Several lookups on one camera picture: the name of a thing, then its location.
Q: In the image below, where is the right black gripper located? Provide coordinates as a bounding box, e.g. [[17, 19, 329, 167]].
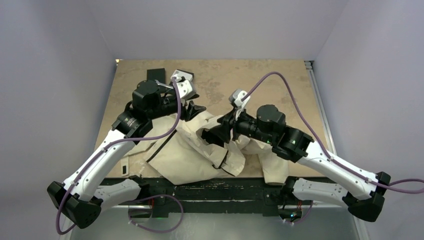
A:
[[210, 105, 275, 145]]

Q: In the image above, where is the beige jacket with black lining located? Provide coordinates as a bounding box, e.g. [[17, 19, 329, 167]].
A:
[[120, 111, 289, 185]]

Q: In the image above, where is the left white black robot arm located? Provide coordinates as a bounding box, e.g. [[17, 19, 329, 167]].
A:
[[47, 77, 205, 229]]

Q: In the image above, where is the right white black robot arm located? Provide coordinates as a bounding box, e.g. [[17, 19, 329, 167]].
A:
[[200, 104, 391, 222]]

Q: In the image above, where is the white tag black card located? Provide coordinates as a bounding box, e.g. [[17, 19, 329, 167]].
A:
[[171, 69, 195, 82]]

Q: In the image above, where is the black pouch with wrench logo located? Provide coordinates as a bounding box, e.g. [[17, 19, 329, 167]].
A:
[[146, 68, 167, 85]]

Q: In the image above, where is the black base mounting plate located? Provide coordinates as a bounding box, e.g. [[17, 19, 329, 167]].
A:
[[82, 177, 327, 218]]

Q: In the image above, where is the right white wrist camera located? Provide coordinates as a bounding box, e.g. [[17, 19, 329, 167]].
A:
[[228, 88, 251, 120]]

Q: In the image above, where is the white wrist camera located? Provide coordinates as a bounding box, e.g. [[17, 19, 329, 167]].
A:
[[171, 75, 197, 101], [228, 88, 251, 120]]

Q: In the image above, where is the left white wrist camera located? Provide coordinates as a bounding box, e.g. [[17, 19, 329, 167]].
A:
[[171, 75, 197, 101]]

